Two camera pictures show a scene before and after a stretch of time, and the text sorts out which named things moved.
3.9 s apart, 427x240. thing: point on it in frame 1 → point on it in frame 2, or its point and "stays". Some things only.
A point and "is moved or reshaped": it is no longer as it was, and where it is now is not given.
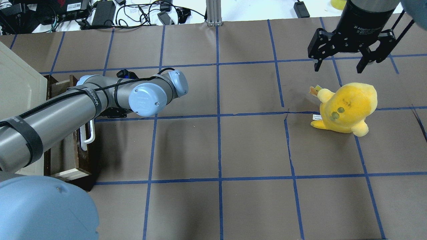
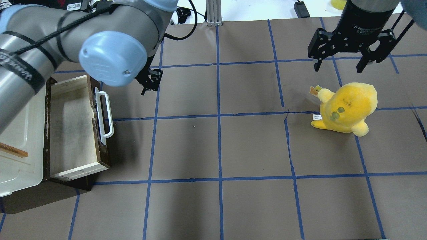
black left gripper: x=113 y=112 → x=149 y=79
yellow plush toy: x=346 y=110 stays
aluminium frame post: x=213 y=8 stays
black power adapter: x=301 y=10 stays
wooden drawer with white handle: x=70 y=161 is moved or reshaped
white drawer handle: x=84 y=142 → x=100 y=116
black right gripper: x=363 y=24 stays
